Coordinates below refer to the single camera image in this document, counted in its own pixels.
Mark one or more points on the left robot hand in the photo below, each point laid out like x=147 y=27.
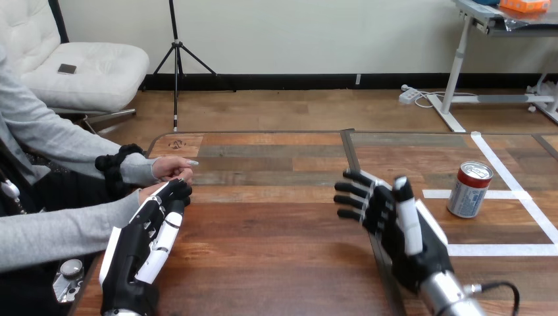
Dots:
x=131 y=253

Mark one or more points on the orange thing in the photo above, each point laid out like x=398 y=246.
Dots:
x=523 y=4

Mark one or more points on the red and white drink can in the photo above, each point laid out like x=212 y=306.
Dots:
x=468 y=194

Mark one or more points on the person's hand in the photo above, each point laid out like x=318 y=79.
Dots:
x=147 y=194
x=170 y=168

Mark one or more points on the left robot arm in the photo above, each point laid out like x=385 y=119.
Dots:
x=122 y=314

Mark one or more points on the person's forearm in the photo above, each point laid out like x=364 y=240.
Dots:
x=83 y=148
x=56 y=231

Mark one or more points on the white desk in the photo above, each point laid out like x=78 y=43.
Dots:
x=453 y=74

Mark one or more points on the white power strip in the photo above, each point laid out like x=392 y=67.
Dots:
x=409 y=96

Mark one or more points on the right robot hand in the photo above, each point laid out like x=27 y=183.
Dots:
x=429 y=257

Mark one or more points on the person's body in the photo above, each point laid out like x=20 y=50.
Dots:
x=17 y=113

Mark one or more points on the white cushioned chair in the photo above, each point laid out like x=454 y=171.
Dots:
x=87 y=69

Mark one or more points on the silver metal bracket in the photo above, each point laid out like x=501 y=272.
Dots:
x=69 y=281

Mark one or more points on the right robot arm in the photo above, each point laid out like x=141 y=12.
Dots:
x=447 y=296

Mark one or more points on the dark smartphone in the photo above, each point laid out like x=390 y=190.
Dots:
x=67 y=69

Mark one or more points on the black tripod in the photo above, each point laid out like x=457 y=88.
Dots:
x=176 y=61

